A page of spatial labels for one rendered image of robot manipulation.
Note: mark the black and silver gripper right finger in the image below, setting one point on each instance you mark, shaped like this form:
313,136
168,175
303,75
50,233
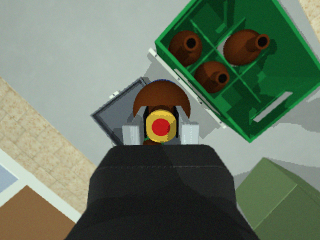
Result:
187,132

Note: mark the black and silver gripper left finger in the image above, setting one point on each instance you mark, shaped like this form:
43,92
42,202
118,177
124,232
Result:
134,132

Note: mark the grey flat bar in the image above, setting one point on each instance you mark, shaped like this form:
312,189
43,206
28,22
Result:
155,55

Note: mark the green bottle crate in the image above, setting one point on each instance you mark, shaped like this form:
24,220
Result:
285,65

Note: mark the grey rectangular tray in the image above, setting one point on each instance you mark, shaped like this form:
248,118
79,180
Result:
119,110

